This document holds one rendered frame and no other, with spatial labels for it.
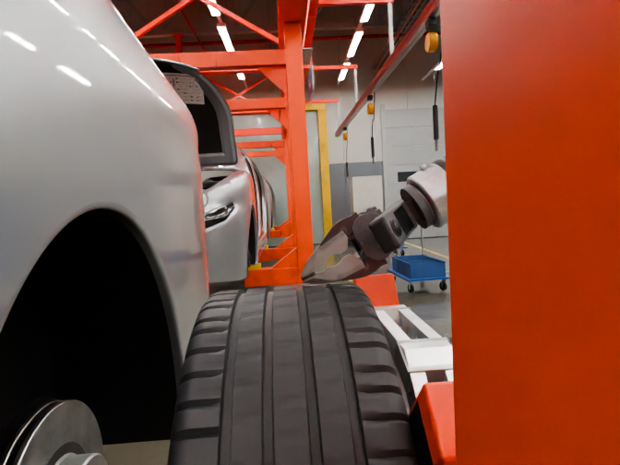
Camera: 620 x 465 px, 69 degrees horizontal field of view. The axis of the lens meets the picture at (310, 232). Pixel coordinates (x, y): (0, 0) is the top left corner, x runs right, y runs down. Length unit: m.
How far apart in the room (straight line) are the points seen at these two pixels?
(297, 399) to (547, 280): 0.33
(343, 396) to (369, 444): 0.05
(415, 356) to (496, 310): 0.35
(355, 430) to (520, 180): 0.33
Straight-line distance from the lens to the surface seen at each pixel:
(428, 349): 0.58
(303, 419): 0.47
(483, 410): 0.26
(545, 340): 0.19
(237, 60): 4.54
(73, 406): 0.90
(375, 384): 0.49
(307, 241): 4.32
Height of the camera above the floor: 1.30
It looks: 4 degrees down
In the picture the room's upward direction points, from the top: 3 degrees counter-clockwise
